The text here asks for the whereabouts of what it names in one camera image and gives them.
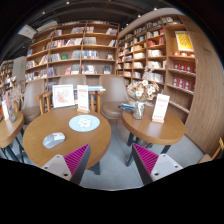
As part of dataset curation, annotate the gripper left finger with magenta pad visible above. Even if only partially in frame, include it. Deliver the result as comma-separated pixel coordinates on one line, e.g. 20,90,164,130
42,144,91,185

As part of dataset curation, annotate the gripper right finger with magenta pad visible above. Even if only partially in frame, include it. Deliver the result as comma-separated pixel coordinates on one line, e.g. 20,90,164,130
132,144,182,185

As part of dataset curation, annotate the grey oval mouse pad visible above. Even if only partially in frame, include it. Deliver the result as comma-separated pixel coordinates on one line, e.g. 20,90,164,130
43,133,64,149

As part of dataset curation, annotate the white computer mouse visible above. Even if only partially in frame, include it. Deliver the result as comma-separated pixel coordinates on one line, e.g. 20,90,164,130
52,132,65,141

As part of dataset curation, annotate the round wooden right table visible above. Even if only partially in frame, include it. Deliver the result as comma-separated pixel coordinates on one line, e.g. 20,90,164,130
121,104,186,168

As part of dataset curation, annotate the round wooden table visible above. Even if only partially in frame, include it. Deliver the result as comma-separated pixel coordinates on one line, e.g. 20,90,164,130
23,108,111,169
0,111,26,162
121,104,186,168

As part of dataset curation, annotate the round wooden centre table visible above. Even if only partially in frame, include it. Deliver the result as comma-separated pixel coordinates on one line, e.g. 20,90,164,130
23,108,111,169

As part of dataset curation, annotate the round light blue mat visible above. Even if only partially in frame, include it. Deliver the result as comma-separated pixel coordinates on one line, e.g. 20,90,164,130
69,115,100,132

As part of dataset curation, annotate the wooden chair corner right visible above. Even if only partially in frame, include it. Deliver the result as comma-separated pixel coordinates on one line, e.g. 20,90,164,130
199,138,224,163

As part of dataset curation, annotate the white red sign right table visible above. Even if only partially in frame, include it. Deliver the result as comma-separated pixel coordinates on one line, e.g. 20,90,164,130
152,94,170,123

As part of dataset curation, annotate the stack of books on table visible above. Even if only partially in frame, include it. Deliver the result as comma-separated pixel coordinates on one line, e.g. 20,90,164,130
118,103,135,112

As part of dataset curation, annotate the beige upholstered chair left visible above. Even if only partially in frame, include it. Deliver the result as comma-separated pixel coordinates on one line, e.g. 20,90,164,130
21,79,45,125

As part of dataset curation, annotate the beige upholstered chair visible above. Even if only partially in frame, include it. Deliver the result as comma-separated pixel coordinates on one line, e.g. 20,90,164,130
21,79,45,125
99,75,128,120

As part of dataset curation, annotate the round wooden left table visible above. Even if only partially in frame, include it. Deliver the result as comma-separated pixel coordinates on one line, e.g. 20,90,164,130
0,111,26,162

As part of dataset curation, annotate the white floral picture sign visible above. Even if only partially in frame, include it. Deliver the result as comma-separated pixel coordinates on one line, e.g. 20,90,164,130
52,84,74,108

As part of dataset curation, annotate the glass vase with dried flowers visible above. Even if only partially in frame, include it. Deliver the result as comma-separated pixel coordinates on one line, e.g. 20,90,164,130
127,67,159,120

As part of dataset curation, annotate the white red standing sign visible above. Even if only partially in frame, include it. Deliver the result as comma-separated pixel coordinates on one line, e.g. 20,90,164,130
77,85,89,112

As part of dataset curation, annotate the beige upholstered chair right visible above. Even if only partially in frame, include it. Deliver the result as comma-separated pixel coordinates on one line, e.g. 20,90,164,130
99,75,128,120

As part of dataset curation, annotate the white sign left table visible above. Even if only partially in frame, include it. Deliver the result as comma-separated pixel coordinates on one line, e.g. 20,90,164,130
2,100,9,120

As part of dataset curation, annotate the vase with dried branches left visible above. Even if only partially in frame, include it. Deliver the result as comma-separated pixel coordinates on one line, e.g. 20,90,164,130
3,86,22,123

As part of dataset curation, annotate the yellow framed poster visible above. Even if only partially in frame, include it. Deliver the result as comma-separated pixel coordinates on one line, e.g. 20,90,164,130
175,31,194,52

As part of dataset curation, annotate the wooden bookshelf back wall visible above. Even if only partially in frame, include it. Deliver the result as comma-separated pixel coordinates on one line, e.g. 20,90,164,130
25,20,119,85

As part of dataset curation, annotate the wooden bookshelf wall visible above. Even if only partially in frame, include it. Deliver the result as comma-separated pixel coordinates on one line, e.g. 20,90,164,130
25,20,119,85
116,14,196,122

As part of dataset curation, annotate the wooden bookshelf right wall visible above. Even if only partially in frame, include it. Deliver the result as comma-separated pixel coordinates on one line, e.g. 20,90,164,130
116,14,196,122

